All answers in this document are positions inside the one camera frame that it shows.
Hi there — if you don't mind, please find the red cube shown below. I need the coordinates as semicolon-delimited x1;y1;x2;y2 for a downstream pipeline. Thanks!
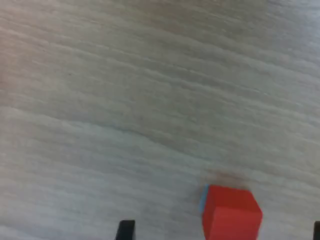
201;184;264;240

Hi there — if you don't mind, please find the small grey tape marker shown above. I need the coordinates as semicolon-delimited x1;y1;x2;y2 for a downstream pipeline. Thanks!
199;184;210;212

